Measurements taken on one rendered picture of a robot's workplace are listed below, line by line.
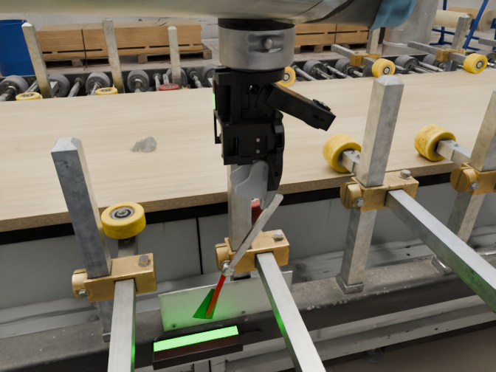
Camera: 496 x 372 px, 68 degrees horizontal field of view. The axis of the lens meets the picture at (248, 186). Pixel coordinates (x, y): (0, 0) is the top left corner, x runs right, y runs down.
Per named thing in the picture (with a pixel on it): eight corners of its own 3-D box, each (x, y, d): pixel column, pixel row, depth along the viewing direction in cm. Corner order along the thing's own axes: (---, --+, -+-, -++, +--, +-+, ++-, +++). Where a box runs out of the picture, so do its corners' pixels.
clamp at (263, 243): (288, 265, 71) (289, 244, 68) (219, 277, 68) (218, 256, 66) (279, 246, 76) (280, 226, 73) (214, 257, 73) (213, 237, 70)
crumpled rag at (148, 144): (148, 154, 95) (147, 146, 93) (125, 150, 96) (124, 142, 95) (165, 142, 102) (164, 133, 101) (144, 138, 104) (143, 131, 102)
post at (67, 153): (131, 359, 75) (75, 143, 50) (114, 363, 74) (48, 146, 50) (132, 345, 78) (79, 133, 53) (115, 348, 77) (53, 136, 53)
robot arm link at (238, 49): (280, 19, 47) (309, 30, 39) (279, 58, 50) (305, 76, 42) (212, 21, 46) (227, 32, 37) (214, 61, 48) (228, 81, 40)
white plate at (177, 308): (289, 307, 77) (293, 272, 72) (164, 332, 72) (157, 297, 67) (288, 305, 78) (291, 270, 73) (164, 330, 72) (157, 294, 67)
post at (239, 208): (250, 315, 77) (252, 87, 53) (234, 319, 76) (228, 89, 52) (246, 302, 80) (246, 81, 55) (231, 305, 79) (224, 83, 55)
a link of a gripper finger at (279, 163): (259, 180, 54) (260, 124, 49) (271, 178, 54) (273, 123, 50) (269, 197, 50) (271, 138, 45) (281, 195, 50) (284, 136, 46)
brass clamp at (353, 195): (415, 206, 71) (421, 183, 68) (351, 215, 68) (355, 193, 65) (396, 190, 76) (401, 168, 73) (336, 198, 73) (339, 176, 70)
